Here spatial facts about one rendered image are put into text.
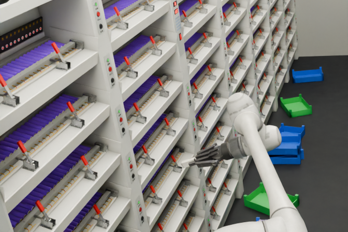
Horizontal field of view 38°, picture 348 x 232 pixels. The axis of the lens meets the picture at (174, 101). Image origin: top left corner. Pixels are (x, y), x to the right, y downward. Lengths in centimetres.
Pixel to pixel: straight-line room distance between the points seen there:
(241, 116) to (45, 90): 79
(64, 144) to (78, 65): 26
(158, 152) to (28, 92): 94
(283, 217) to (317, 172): 217
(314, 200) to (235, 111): 168
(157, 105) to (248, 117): 48
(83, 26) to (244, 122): 69
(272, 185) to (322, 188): 185
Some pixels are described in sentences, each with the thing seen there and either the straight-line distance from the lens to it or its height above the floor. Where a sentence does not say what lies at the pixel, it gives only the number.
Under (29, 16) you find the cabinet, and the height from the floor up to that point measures 170.
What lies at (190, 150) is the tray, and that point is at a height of 77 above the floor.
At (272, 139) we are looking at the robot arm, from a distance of 208.
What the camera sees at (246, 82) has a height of 59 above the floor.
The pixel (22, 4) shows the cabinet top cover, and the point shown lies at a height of 180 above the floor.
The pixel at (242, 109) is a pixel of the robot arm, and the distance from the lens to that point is 199.
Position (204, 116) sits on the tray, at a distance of 299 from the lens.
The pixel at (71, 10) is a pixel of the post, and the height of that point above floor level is 170.
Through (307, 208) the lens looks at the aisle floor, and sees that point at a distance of 349.
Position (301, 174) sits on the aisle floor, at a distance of 383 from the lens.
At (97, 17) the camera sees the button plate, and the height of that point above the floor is 166.
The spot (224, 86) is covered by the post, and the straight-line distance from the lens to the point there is 323.
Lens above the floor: 203
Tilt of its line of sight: 22 degrees down
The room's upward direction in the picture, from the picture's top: 10 degrees counter-clockwise
